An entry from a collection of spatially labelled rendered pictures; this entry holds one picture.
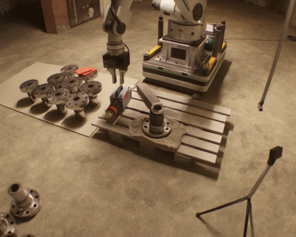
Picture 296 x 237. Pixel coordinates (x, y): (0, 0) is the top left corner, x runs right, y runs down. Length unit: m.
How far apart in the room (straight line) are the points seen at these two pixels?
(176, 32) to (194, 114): 1.06
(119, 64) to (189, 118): 0.85
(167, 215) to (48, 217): 0.89
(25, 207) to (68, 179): 0.42
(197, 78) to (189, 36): 0.53
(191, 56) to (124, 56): 1.05
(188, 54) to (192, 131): 1.08
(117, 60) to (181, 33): 1.04
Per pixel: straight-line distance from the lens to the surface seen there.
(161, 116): 1.84
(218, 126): 2.15
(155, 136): 1.89
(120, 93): 2.20
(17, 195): 1.72
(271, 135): 2.52
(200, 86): 2.65
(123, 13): 1.87
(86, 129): 2.28
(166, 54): 2.81
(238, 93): 3.04
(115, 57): 1.96
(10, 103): 3.19
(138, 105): 2.30
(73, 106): 2.24
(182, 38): 2.71
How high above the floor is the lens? 1.49
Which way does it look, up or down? 39 degrees down
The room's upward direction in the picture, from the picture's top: straight up
